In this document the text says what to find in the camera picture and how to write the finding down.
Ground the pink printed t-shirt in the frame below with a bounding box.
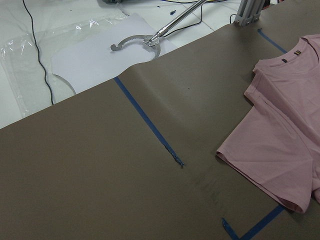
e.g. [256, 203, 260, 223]
[216, 34, 320, 214]

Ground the metal reacher grabber tool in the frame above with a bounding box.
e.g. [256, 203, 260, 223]
[110, 0, 207, 59]

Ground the white paper sheet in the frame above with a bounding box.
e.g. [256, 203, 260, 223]
[50, 12, 177, 95]

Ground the clear plastic bag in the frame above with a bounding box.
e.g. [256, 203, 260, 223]
[0, 7, 128, 122]

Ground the aluminium frame post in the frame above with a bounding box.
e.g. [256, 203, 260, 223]
[233, 0, 265, 27]

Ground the black table cable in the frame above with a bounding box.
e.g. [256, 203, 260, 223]
[21, 0, 55, 105]

